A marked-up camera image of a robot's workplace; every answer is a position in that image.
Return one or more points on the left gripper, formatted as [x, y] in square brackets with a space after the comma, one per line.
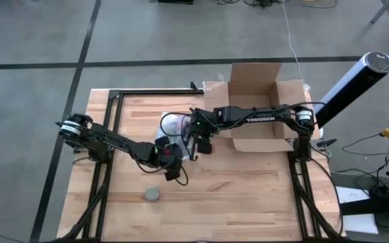
[171, 158]

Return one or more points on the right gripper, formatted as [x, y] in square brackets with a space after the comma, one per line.
[204, 125]

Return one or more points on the round printed foil-lid cup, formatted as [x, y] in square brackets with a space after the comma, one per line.
[152, 193]

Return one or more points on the taped brown cardboard box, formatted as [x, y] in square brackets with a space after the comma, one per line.
[255, 74]

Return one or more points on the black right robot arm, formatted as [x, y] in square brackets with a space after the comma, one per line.
[258, 118]

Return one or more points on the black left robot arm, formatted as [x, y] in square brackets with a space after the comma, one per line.
[113, 140]

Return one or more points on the black clamp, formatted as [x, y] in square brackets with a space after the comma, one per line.
[326, 142]

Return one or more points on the black floor device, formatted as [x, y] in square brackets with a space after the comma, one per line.
[176, 1]

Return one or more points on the black and white cylinder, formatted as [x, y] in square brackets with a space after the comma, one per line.
[360, 79]

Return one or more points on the white box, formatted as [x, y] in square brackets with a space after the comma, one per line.
[361, 224]

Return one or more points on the black metal beam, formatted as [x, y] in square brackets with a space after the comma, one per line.
[377, 204]

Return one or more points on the grey desk leg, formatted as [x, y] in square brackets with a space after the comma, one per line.
[383, 9]

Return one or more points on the small black mount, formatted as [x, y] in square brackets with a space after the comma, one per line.
[194, 87]

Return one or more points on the black aluminium rig frame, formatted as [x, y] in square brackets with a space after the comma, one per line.
[147, 92]

